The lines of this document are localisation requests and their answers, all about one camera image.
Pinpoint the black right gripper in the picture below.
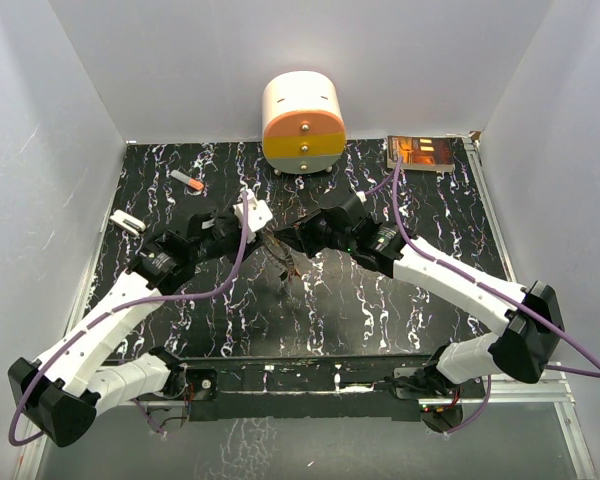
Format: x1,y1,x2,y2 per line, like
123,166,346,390
274,209,355,258

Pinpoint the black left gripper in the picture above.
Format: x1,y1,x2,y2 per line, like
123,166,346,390
192,206,265,266

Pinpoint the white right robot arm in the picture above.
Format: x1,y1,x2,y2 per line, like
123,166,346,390
274,194,564,397

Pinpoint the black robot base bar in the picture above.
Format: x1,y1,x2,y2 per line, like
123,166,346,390
184,354,485,422

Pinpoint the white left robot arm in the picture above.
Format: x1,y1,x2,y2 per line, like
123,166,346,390
8,190,272,447

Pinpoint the orange capped marker pen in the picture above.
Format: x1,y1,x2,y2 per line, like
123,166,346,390
170,170,204,191

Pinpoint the white rectangular eraser block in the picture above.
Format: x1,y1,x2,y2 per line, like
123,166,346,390
109,210,147,237

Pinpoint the round three-drawer mini cabinet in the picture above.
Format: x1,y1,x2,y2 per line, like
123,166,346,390
262,70,346,176

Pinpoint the orange brown book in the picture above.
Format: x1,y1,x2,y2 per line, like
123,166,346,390
387,136,455,173

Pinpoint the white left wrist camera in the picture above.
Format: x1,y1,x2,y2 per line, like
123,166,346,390
233,188,273,243

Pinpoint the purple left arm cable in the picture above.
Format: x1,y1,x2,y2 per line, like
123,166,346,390
8,188,254,446

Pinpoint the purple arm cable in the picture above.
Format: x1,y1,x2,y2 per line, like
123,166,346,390
359,158,600,434
8,188,254,446

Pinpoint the aluminium frame rail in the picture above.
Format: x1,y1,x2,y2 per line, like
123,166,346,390
463,137,518,283

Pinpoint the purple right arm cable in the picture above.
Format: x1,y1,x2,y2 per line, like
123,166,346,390
359,158,600,434

